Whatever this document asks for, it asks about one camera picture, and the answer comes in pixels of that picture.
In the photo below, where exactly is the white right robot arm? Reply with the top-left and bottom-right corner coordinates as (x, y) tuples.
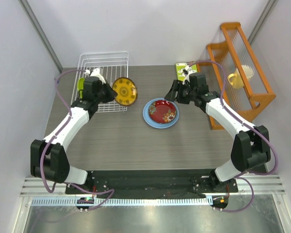
(164, 73), (271, 192)

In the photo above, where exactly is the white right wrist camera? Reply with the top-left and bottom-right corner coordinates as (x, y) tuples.
(182, 66), (197, 85)

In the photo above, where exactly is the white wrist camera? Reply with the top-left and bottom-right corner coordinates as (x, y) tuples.
(84, 68), (106, 84)
(182, 66), (197, 85)

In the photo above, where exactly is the aluminium rail frame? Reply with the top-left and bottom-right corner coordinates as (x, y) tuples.
(13, 170), (291, 233)

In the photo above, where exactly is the yellow mug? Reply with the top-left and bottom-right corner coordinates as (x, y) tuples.
(227, 65), (254, 89)

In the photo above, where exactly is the green picture book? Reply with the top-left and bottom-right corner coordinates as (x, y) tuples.
(175, 62), (200, 81)

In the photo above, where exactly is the lime green plate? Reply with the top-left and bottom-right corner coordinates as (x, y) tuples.
(77, 78), (85, 99)

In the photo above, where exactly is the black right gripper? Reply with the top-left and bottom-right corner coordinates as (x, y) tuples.
(164, 80), (197, 105)

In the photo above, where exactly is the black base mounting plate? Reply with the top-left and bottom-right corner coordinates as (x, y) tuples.
(65, 169), (239, 200)

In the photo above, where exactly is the red floral plate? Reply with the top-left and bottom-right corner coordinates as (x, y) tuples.
(148, 100), (178, 124)

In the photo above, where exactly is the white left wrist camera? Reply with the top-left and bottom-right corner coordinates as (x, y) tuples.
(84, 68), (106, 84)

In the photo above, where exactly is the light blue plate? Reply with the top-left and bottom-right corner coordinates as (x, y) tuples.
(143, 98), (179, 129)

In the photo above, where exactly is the yellow patterned plate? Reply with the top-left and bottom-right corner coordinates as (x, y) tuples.
(112, 77), (138, 106)

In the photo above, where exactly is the orange wooden shelf rack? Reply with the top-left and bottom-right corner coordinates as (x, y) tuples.
(197, 22), (276, 121)

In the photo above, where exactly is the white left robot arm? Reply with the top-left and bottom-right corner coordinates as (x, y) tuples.
(30, 73), (117, 194)

